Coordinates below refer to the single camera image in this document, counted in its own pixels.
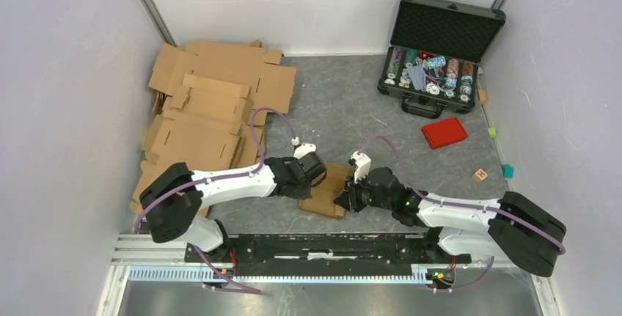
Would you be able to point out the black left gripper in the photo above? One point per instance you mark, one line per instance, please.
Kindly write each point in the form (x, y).
(304, 193)

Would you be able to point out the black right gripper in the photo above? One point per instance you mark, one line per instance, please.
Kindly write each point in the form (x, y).
(349, 198)

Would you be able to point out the brown cardboard box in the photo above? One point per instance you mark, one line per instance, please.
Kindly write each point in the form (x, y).
(323, 196)

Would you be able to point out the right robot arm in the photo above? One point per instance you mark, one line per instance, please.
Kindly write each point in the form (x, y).
(511, 227)

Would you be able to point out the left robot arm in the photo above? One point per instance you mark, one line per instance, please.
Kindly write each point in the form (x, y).
(172, 202)

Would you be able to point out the red flat box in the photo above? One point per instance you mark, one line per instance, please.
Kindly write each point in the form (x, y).
(444, 133)

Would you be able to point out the wooden letter cube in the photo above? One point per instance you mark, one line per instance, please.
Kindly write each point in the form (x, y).
(479, 176)

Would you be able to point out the stack of flat cardboard boxes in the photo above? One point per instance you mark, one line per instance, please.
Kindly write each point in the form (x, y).
(210, 106)

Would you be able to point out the teal cube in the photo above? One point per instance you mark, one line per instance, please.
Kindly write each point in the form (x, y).
(507, 171)

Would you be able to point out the small orange wooden block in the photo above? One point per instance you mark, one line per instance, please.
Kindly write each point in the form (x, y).
(483, 97)

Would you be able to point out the black poker chip case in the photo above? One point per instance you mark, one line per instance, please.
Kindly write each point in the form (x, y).
(433, 56)

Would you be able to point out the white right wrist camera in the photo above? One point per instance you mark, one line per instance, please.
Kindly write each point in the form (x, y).
(361, 164)

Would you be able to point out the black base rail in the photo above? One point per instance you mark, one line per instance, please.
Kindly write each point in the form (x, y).
(329, 255)

